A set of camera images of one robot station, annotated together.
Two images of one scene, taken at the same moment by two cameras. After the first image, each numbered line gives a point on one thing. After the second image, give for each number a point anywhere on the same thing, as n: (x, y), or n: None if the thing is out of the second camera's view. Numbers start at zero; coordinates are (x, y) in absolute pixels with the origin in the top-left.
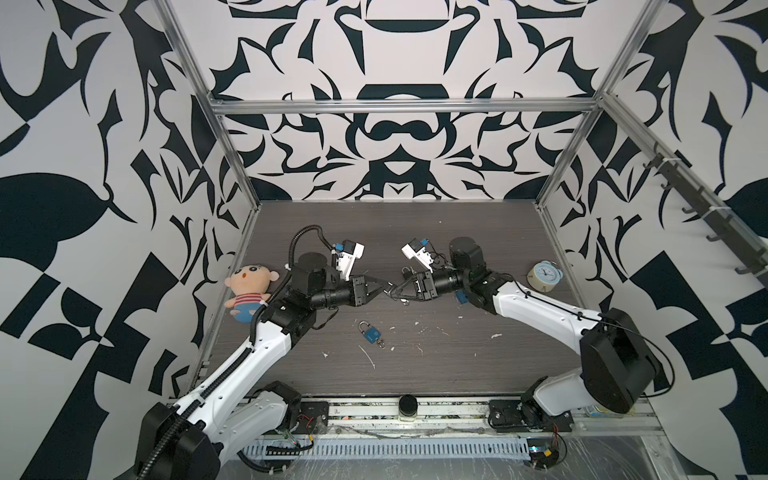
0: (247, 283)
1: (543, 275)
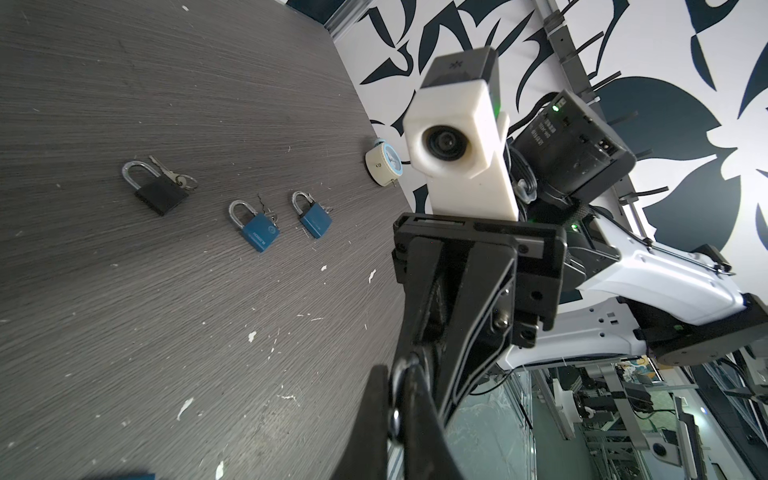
0: None
1: (383, 163)
